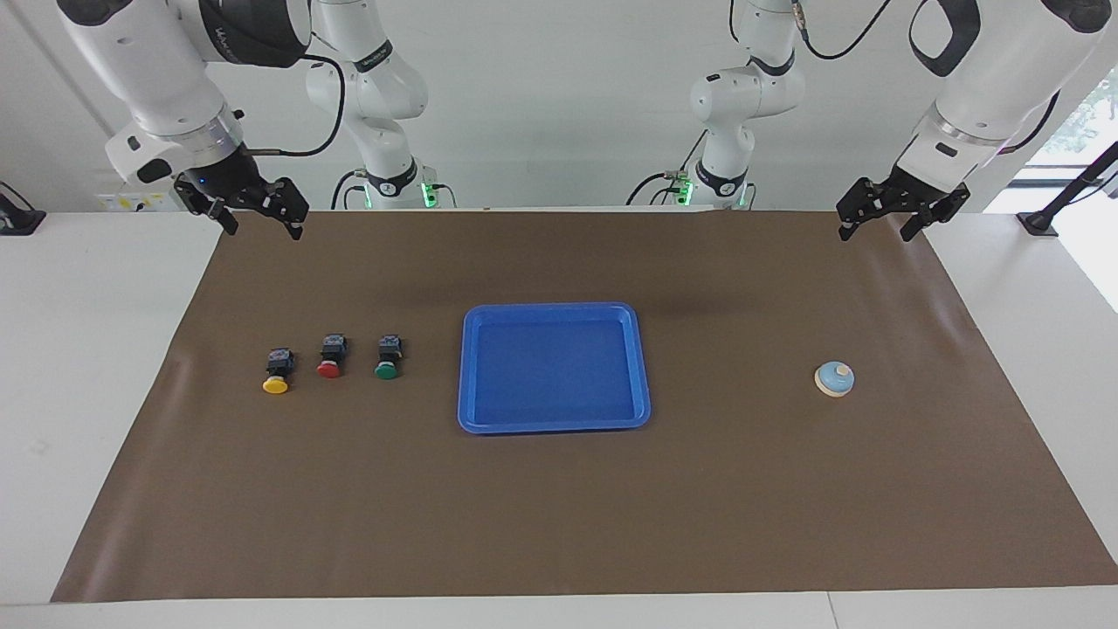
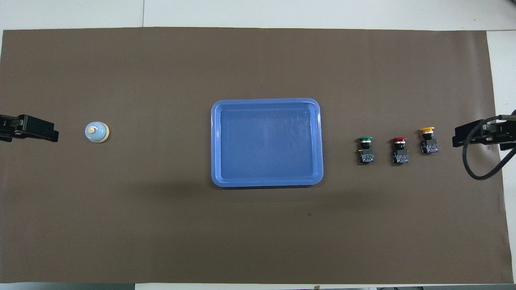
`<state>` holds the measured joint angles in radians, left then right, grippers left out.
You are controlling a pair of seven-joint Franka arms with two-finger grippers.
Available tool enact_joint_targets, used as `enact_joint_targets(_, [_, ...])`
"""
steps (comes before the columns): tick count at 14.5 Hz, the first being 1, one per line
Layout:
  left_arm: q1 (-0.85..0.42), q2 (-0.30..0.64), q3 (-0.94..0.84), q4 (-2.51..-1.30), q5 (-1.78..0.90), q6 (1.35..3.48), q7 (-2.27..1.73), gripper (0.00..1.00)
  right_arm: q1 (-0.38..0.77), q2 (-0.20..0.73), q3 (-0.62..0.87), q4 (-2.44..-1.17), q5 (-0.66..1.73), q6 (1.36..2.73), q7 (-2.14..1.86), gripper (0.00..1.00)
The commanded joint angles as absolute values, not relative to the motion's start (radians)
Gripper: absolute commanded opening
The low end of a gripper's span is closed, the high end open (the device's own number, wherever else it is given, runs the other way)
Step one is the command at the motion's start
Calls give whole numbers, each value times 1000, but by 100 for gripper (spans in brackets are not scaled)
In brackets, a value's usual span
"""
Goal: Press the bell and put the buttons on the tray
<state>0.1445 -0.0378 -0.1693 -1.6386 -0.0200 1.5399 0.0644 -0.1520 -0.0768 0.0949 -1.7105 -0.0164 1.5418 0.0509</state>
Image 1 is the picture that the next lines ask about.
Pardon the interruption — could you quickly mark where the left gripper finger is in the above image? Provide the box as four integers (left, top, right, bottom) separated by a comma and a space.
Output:
901, 205, 948, 243
837, 178, 878, 241

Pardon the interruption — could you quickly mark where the red push button switch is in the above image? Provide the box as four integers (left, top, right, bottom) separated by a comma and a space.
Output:
316, 333, 349, 379

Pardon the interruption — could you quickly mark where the yellow push button switch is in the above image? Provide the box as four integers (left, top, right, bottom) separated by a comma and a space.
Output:
262, 347, 295, 395

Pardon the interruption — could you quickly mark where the light blue call bell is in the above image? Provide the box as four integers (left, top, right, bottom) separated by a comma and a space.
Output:
814, 361, 856, 399

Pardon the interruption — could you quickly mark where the blue plastic tray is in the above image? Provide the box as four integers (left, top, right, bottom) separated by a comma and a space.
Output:
458, 302, 652, 435

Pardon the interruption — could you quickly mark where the brown table mat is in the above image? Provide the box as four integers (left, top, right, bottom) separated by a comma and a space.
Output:
51, 210, 1118, 604

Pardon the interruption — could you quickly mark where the black right base cable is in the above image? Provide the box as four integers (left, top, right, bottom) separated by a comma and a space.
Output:
330, 169, 368, 211

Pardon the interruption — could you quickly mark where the black base cable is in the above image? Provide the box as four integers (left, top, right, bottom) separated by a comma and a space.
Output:
625, 131, 708, 207
330, 169, 368, 211

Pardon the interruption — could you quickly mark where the white wall socket box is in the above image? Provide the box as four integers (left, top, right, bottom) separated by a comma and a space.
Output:
96, 192, 180, 213

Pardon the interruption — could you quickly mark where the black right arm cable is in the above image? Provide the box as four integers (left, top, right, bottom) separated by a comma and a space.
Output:
236, 52, 348, 158

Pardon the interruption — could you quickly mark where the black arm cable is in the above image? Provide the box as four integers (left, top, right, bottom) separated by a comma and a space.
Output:
789, 0, 894, 62
236, 52, 348, 158

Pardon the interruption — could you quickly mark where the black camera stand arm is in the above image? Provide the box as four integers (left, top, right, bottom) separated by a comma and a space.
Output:
1016, 140, 1118, 238

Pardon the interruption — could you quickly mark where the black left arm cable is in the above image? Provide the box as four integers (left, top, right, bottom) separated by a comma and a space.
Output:
789, 0, 894, 62

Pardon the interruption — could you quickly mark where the small black table mount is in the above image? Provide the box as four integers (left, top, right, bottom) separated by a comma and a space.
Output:
0, 182, 46, 237

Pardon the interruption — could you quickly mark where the black left base cable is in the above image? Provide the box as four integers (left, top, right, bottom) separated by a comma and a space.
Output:
625, 131, 708, 207

